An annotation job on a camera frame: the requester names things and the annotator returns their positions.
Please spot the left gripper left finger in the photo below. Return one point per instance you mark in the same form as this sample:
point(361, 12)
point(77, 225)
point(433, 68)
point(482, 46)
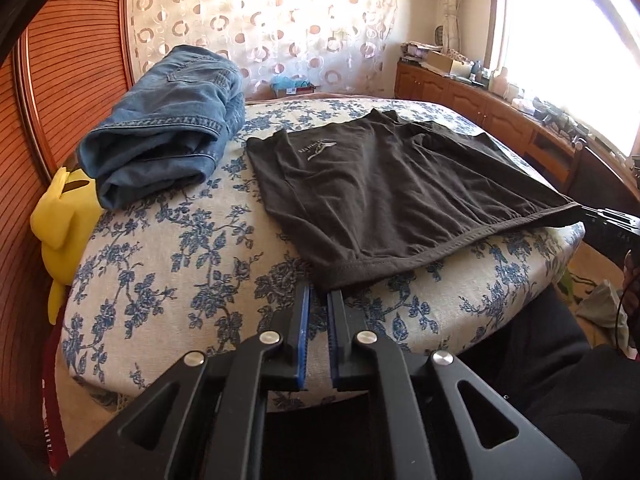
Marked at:
point(275, 358)

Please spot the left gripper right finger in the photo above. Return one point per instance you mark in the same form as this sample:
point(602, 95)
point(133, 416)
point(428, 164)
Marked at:
point(358, 357)

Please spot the black pants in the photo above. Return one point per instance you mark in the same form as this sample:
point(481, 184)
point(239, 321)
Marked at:
point(379, 195)

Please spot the wooden side cabinet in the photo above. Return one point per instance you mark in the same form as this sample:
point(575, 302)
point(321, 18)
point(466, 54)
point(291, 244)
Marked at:
point(579, 171)

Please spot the blue floral white bedsheet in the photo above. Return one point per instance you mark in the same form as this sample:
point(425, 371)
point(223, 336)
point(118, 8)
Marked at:
point(205, 267)

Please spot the cardboard box on cabinet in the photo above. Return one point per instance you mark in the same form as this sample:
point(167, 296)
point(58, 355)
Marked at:
point(443, 64)

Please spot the folded blue jeans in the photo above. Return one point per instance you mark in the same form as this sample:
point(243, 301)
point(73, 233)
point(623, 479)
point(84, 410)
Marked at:
point(168, 131)

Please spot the yellow plush toy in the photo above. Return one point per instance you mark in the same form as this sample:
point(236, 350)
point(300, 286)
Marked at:
point(63, 221)

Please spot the teal item on box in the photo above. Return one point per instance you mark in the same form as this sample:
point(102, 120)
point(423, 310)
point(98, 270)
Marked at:
point(282, 86)

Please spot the pink circle-pattern curtain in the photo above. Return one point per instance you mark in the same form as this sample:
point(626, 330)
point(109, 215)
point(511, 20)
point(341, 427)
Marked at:
point(338, 46)

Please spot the wooden slatted wardrobe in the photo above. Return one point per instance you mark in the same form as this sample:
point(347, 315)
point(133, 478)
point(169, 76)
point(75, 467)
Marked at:
point(64, 64)

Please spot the window with wooden frame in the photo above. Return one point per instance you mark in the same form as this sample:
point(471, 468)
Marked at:
point(568, 53)

